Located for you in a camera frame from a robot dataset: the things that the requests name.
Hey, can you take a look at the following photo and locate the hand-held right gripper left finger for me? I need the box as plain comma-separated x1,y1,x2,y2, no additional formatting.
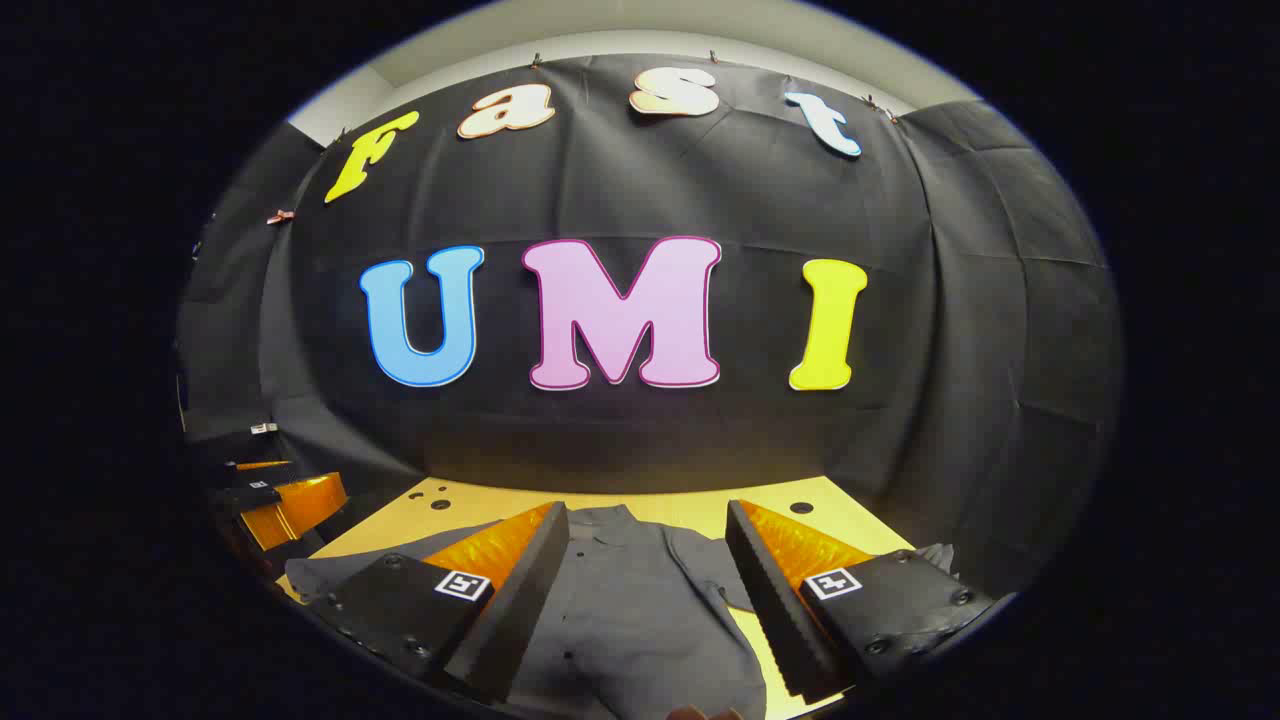
285,502,571,703

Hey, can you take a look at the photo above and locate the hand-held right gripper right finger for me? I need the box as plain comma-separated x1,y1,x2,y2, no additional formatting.
725,500,996,703

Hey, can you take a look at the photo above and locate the grey button shirt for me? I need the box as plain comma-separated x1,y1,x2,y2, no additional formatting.
285,504,959,720

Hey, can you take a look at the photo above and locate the black backdrop cloth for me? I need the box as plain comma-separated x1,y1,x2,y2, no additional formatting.
178,52,1126,601

